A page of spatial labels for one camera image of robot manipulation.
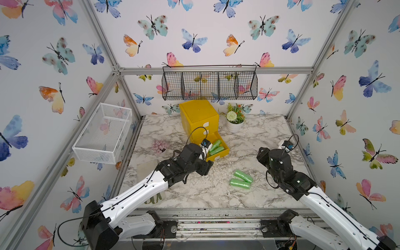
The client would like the white green work glove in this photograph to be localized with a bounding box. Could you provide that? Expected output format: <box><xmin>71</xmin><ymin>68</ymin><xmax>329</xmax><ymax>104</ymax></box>
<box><xmin>137</xmin><ymin>159</ymin><xmax>166</xmax><ymax>207</ymax></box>

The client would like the yellow plastic drawer unit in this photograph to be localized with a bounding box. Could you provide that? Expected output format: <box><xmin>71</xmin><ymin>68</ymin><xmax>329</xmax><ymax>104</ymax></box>
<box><xmin>179</xmin><ymin>100</ymin><xmax>230</xmax><ymax>161</ymax></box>

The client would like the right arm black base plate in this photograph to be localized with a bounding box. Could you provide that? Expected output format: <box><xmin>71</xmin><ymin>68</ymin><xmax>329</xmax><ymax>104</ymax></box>
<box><xmin>260</xmin><ymin>209</ymin><xmax>299</xmax><ymax>238</ymax></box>

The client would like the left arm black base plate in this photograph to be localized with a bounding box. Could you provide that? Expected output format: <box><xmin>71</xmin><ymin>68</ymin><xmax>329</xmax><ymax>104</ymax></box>
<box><xmin>146</xmin><ymin>210</ymin><xmax>178</xmax><ymax>239</ymax></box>

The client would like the black wire wall basket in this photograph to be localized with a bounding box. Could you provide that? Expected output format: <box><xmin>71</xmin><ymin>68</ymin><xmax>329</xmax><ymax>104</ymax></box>
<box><xmin>160</xmin><ymin>65</ymin><xmax>258</xmax><ymax>101</ymax></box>

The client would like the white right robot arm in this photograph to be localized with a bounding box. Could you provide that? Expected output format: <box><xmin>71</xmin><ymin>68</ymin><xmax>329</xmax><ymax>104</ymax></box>
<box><xmin>257</xmin><ymin>145</ymin><xmax>397</xmax><ymax>250</ymax></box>

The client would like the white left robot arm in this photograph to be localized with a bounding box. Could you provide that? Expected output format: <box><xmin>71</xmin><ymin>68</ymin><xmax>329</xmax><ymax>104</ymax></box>
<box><xmin>82</xmin><ymin>139</ymin><xmax>213</xmax><ymax>250</ymax></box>

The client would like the pink flower in white pot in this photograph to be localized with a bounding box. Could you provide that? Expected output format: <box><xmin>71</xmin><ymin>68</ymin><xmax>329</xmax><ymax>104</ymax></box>
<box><xmin>152</xmin><ymin>140</ymin><xmax>169</xmax><ymax>154</ymax></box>

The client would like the green plant in white pot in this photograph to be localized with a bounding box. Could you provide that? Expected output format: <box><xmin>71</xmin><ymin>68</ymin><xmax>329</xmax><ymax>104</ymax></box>
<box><xmin>226</xmin><ymin>103</ymin><xmax>245</xmax><ymax>133</ymax></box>

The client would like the white mesh wall basket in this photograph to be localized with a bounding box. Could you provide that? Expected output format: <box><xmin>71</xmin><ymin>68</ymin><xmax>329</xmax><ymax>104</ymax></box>
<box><xmin>72</xmin><ymin>103</ymin><xmax>132</xmax><ymax>164</ymax></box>

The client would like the green trash bag roll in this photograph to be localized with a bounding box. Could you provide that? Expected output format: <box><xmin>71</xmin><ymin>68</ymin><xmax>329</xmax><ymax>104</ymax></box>
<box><xmin>229</xmin><ymin>178</ymin><xmax>251</xmax><ymax>190</ymax></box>
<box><xmin>209</xmin><ymin>146</ymin><xmax>225</xmax><ymax>156</ymax></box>
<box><xmin>234</xmin><ymin>169</ymin><xmax>254</xmax><ymax>183</ymax></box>
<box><xmin>209</xmin><ymin>139</ymin><xmax>221</xmax><ymax>152</ymax></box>

